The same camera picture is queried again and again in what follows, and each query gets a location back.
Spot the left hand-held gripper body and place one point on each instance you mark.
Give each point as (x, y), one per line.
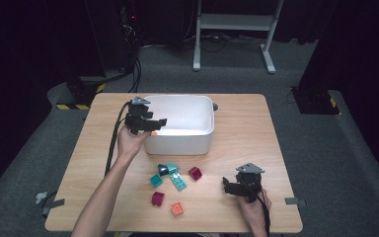
(137, 115)

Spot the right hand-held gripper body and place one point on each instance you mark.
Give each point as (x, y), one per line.
(251, 179)

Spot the white plastic bin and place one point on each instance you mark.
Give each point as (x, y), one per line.
(184, 125)

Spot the magenta toy block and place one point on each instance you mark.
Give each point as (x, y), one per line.
(195, 173)
(158, 198)

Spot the dark blue toy block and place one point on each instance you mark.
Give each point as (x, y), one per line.
(163, 170)

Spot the pale teal toy block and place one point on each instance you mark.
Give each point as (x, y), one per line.
(172, 168)

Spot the teal square toy block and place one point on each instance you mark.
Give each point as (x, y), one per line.
(156, 180)

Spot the long teal toy block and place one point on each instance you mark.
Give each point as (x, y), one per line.
(178, 181)

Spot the coral orange toy block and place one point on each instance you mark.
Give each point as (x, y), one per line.
(177, 208)

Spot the person's right hand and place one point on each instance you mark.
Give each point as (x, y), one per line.
(252, 209)

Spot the person's left hand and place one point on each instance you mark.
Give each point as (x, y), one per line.
(130, 144)

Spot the grey tape strip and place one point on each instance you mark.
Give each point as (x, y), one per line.
(294, 201)
(54, 204)

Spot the black stand base striped tape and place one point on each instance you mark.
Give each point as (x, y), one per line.
(316, 102)
(80, 94)

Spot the small grey knob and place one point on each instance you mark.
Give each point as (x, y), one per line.
(215, 107)

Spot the dark equipment rack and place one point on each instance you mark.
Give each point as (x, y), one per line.
(130, 29)

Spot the pale tape scrap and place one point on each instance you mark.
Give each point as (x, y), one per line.
(41, 197)

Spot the white metal stand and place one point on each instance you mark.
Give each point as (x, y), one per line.
(235, 22)

